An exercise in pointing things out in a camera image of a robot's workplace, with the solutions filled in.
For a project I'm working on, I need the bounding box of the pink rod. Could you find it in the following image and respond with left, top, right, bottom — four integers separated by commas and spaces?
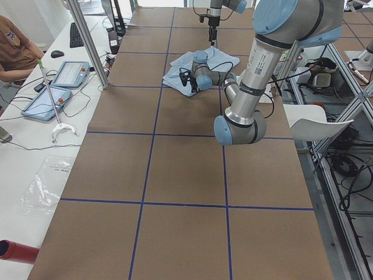
37, 59, 62, 127

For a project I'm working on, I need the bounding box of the black smartphone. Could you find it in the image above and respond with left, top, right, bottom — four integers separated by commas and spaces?
33, 82, 45, 93

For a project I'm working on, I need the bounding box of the black computer mouse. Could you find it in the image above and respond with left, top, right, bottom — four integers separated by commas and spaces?
50, 50, 65, 58

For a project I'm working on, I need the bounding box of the white claw on rod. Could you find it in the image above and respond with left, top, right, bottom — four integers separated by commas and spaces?
51, 123, 78, 143

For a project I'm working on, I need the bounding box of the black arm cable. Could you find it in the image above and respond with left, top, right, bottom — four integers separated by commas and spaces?
179, 60, 234, 77

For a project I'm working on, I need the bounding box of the blue teach pendant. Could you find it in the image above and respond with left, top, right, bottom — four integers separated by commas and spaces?
21, 86, 72, 121
51, 61, 90, 89

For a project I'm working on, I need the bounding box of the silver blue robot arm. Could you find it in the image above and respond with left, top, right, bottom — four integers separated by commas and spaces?
197, 0, 247, 46
180, 0, 344, 145

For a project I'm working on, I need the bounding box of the black keyboard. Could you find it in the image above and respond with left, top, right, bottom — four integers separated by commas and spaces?
69, 22, 84, 48

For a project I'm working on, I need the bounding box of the person in brown shirt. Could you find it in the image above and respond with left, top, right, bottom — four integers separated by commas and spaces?
1, 15, 44, 85

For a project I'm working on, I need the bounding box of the white plastic chair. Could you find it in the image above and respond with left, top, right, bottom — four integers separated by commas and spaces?
283, 104, 354, 141

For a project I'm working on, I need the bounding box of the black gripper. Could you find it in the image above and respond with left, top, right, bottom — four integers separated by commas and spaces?
199, 8, 220, 46
179, 69, 197, 93

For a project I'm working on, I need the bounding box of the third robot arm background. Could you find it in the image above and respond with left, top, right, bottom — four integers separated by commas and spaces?
345, 41, 372, 71

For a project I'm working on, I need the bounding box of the aluminium frame post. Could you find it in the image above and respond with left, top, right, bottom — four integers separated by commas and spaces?
66, 0, 108, 89

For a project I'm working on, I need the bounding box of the light blue striped shirt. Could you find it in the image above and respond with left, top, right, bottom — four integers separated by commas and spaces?
163, 47, 240, 97

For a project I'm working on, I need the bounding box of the upper blue teach pendant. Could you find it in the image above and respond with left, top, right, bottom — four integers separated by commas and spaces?
51, 61, 90, 89

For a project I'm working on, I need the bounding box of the lower blue teach pendant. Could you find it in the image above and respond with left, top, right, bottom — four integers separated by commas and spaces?
21, 86, 72, 121

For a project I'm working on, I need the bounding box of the red bottle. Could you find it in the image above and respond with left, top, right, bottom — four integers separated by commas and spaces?
1, 240, 39, 264

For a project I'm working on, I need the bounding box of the clear plastic bag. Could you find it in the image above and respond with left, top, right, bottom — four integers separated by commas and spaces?
16, 155, 76, 217

